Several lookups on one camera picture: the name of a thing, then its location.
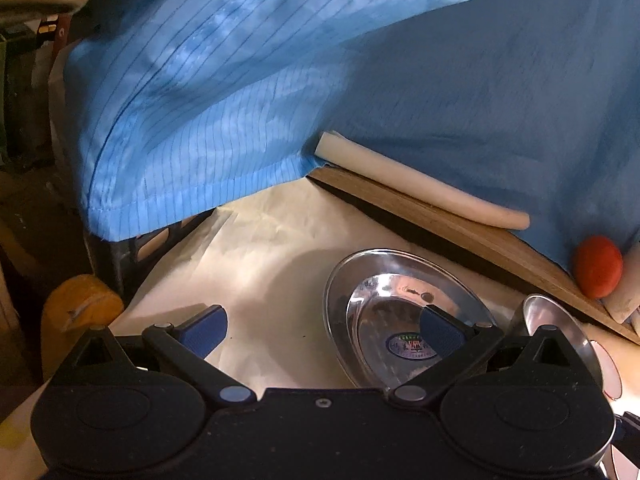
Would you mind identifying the blue striped garment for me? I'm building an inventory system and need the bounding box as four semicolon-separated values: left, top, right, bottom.
65;0;621;243

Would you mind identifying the white bowl red rim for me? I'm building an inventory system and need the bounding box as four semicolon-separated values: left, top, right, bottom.
597;340;624;401

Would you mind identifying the oval steel plate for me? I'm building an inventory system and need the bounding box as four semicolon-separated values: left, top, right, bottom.
323;248;498;390

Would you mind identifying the orange fruit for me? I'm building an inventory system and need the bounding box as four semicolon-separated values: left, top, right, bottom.
573;235;624;299

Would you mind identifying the wooden board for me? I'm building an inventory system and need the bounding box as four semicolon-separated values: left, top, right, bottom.
307;166;640;346

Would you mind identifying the black plastic crate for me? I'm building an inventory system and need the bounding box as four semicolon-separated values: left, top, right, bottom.
85;210;213;306

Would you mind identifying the steel bowl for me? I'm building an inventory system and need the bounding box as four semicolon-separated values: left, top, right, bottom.
510;294;603;386

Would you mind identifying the white patterned cup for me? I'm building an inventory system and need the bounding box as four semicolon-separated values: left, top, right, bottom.
600;245;640;325

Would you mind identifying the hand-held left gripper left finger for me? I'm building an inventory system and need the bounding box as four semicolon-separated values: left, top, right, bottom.
65;304;258;408

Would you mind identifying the white rolling pin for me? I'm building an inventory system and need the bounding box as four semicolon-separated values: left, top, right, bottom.
314;131;531;231

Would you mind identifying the plain blue cloth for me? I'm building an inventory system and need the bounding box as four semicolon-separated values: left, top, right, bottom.
305;0;640;281

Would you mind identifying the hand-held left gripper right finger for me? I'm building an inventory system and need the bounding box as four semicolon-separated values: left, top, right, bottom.
390;304;581;408

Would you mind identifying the yellow round object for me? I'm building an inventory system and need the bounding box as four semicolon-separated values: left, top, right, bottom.
40;274;125;381

